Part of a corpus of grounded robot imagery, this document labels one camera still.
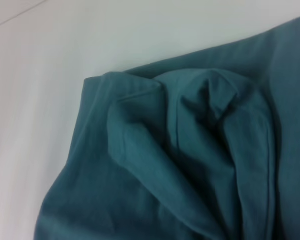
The teal T-shirt with FREE print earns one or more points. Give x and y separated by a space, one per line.
190 150

